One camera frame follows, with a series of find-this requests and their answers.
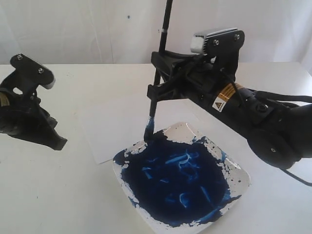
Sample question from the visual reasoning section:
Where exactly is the black paintbrush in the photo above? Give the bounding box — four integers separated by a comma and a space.
144, 0, 173, 142

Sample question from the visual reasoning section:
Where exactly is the white backdrop curtain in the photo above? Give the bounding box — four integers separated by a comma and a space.
0, 0, 312, 66

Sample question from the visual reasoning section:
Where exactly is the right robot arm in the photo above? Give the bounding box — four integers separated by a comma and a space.
147, 51, 312, 169

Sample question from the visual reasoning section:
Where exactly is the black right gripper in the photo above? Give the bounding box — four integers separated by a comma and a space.
147, 51, 246, 112

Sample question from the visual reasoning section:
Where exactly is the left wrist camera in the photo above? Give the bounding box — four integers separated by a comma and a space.
10, 54, 56, 90

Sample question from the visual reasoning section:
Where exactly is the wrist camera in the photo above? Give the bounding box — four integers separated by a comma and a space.
190, 28, 245, 64
10, 54, 56, 90

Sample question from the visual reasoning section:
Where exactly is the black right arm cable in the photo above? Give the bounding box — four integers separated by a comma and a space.
284, 168, 312, 187

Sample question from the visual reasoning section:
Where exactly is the white square paint plate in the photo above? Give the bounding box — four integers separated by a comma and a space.
113, 122, 250, 234

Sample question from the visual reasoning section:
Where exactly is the white paper sheet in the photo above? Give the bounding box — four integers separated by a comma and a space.
78, 91, 200, 164

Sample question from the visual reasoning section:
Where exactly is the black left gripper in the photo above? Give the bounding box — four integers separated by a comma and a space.
0, 73, 67, 150

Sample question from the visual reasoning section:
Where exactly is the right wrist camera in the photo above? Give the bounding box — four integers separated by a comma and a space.
190, 28, 245, 64

